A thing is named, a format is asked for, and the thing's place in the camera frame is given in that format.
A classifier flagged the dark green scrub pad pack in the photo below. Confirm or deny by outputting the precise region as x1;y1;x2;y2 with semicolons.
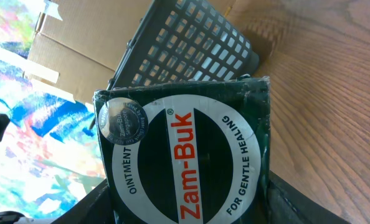
93;78;270;223

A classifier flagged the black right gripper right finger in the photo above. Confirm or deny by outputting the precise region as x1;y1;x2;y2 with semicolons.
268;171;349;224

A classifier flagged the dark grey plastic mesh basket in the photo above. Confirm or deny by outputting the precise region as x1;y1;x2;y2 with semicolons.
107;0;259;90

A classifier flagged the brown cardboard box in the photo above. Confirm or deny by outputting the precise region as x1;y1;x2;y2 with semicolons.
24;0;152;103

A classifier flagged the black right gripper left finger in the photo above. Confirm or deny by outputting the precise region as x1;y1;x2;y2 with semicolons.
52;180;115;224

